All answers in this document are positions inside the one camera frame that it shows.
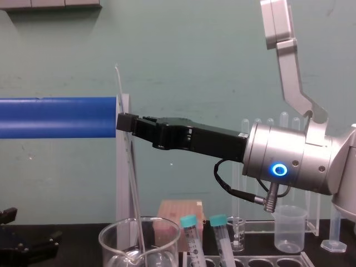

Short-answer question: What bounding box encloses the thin dark gripper cable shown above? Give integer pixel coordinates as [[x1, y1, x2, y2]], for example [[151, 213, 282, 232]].
[[213, 158, 291, 214]]

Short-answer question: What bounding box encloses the grey wall shelf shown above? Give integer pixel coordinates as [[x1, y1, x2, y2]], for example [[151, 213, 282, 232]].
[[0, 0, 102, 12]]

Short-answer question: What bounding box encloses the translucent plastic beaker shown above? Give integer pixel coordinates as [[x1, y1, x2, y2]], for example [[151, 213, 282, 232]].
[[273, 205, 309, 254]]

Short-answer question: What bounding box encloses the teal capped centrifuge tube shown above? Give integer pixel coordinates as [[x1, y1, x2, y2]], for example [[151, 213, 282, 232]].
[[209, 214, 238, 267], [180, 214, 208, 267]]

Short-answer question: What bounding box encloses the large glass beaker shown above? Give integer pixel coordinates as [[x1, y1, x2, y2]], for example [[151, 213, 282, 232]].
[[98, 216, 182, 267]]

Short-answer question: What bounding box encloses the blue plastic pipe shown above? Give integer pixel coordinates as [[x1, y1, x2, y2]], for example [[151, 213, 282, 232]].
[[0, 96, 117, 139]]

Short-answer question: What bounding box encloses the small glass beaker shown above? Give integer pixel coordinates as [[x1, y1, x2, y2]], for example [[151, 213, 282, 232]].
[[226, 216, 247, 253]]

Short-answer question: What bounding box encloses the clear acrylic test tube stand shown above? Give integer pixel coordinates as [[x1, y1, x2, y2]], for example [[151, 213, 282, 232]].
[[231, 160, 321, 237]]

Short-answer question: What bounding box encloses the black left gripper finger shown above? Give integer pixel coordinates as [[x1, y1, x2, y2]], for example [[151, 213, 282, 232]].
[[0, 207, 18, 226], [0, 229, 63, 261]]

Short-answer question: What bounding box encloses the brown pipette tip box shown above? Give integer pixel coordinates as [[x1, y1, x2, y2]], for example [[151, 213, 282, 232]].
[[156, 199, 206, 253]]

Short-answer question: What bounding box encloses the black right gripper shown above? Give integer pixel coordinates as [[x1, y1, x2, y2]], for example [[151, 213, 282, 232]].
[[116, 113, 251, 162]]

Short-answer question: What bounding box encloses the plastic graduated cylinder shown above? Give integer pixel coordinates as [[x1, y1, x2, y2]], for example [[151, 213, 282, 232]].
[[320, 207, 348, 253]]

